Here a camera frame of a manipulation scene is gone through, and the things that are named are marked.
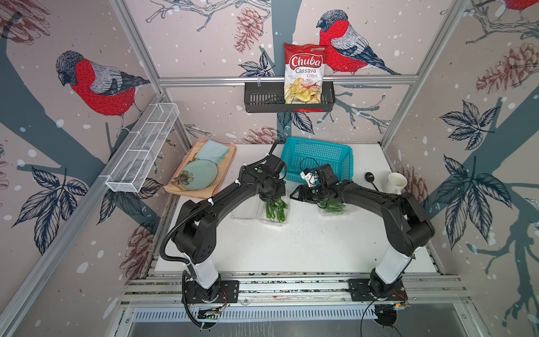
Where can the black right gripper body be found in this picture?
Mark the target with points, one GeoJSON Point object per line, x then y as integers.
{"type": "Point", "coordinates": [312, 194]}

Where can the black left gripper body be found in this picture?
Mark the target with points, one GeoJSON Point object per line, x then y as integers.
{"type": "Point", "coordinates": [277, 190]}

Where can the black metal spoon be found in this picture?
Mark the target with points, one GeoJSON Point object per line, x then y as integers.
{"type": "Point", "coordinates": [369, 177]}

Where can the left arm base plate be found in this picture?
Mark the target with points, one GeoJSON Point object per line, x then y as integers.
{"type": "Point", "coordinates": [220, 292]}

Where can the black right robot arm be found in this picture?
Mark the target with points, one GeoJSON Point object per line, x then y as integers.
{"type": "Point", "coordinates": [406, 225]}

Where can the light green folded cloth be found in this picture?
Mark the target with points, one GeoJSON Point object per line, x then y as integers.
{"type": "Point", "coordinates": [212, 151]}

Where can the white ceramic cup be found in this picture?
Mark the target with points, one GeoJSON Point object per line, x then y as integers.
{"type": "Point", "coordinates": [395, 183]}

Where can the teal plastic mesh basket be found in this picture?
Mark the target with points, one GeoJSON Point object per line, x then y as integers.
{"type": "Point", "coordinates": [299, 154]}

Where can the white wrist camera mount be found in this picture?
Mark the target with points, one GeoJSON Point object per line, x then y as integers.
{"type": "Point", "coordinates": [310, 177]}

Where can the wooden tray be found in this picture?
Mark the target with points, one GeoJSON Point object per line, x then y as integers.
{"type": "Point", "coordinates": [213, 188]}

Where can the green ceramic plate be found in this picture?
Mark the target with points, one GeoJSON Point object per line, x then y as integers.
{"type": "Point", "coordinates": [196, 175]}

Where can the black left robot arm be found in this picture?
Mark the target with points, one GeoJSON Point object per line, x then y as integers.
{"type": "Point", "coordinates": [193, 238]}

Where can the Chuba cassava chips bag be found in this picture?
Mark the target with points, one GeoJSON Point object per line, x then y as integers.
{"type": "Point", "coordinates": [304, 70]}

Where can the white wire wall basket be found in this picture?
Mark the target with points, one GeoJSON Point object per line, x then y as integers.
{"type": "Point", "coordinates": [134, 167]}

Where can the black wall shelf basket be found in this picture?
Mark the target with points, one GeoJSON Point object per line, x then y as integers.
{"type": "Point", "coordinates": [272, 98]}

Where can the small green pepper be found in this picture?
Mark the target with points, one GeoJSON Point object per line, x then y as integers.
{"type": "Point", "coordinates": [275, 211]}

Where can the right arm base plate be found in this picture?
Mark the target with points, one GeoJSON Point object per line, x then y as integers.
{"type": "Point", "coordinates": [366, 290]}

